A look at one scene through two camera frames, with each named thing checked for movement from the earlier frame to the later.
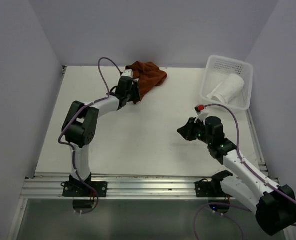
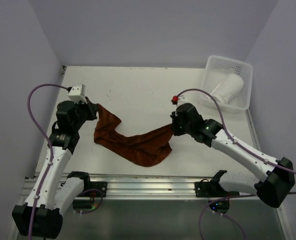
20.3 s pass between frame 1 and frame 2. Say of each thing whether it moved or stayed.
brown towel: moved
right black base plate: stayed
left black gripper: moved
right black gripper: moved
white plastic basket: stayed
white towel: stayed
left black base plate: stayed
